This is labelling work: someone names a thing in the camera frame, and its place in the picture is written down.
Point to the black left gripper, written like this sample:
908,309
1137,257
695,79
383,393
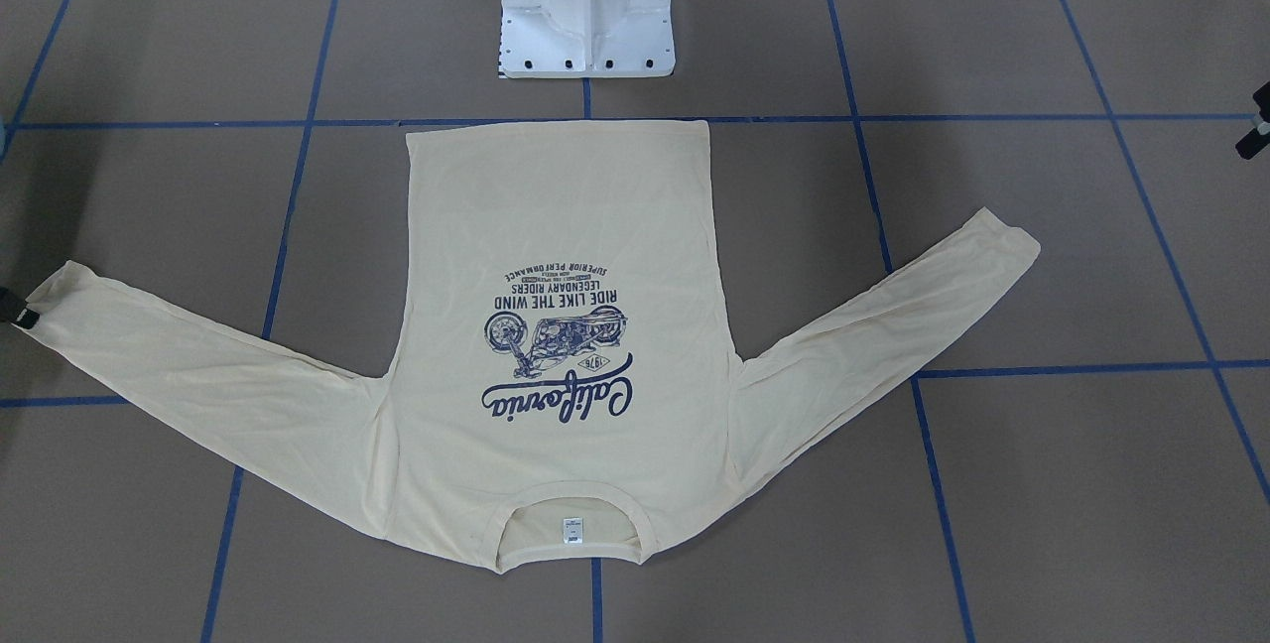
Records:
1256,132

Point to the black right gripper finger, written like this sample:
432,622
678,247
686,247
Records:
16,310

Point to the cream long-sleeve printed shirt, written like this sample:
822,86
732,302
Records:
565,384

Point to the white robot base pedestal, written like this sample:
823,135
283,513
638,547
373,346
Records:
566,39

